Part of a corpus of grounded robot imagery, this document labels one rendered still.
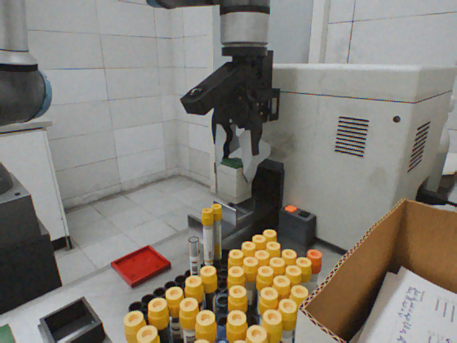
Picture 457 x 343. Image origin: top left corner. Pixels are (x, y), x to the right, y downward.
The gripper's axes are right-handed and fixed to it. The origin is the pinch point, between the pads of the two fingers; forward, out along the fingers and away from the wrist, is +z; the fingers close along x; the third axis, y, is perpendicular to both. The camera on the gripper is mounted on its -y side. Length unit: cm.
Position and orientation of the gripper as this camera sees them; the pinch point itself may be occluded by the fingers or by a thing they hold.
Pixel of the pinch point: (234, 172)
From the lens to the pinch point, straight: 49.9
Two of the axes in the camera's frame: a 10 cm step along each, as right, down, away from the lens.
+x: -7.1, -2.4, 6.6
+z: 0.0, 9.4, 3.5
